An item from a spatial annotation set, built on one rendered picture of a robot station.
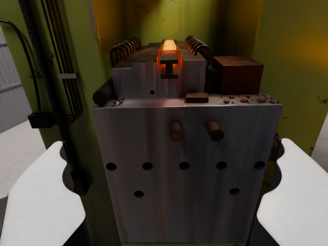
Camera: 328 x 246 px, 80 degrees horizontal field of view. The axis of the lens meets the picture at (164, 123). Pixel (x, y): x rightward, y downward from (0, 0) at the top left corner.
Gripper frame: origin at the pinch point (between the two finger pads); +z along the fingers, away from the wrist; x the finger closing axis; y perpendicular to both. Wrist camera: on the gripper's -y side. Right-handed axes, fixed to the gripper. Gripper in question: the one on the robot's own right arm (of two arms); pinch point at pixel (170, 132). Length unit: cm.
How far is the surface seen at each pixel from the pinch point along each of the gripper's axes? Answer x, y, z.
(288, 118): 36, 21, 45
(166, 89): -0.8, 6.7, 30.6
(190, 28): 9, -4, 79
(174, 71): 0.7, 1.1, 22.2
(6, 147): -164, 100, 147
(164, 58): -0.9, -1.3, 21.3
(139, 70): -6.4, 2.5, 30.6
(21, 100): -181, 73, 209
